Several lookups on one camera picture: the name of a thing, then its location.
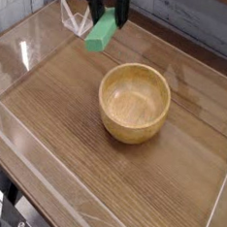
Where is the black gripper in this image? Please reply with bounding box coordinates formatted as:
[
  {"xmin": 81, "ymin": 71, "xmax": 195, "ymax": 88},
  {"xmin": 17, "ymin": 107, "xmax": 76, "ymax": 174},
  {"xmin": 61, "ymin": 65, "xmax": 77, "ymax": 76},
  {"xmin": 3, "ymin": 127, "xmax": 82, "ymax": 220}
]
[{"xmin": 87, "ymin": 0, "xmax": 130, "ymax": 28}]

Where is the green rectangular block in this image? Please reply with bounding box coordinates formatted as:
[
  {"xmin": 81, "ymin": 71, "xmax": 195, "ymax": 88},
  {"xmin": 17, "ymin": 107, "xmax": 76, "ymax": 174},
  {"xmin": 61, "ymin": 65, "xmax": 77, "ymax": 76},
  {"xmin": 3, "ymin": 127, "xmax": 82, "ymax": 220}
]
[{"xmin": 84, "ymin": 7, "xmax": 117, "ymax": 52}]

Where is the brown wooden bowl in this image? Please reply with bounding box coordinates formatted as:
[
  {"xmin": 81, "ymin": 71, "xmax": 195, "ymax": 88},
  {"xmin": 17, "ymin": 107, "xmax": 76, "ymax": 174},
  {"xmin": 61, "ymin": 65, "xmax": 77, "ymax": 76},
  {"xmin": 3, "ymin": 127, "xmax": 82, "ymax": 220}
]
[{"xmin": 98, "ymin": 62, "xmax": 171, "ymax": 145}]

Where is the clear acrylic barrier tray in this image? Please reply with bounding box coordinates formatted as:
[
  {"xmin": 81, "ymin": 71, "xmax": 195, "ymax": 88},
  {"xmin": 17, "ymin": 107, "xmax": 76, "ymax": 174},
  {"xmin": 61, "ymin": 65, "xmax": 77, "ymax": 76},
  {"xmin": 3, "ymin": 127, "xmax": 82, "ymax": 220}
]
[{"xmin": 0, "ymin": 2, "xmax": 227, "ymax": 227}]

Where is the black metal bracket with bolt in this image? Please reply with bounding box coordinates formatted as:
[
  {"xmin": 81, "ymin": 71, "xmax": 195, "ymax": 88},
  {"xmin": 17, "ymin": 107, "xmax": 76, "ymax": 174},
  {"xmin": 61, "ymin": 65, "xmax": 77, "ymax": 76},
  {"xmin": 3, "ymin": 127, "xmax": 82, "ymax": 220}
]
[{"xmin": 0, "ymin": 197, "xmax": 31, "ymax": 227}]

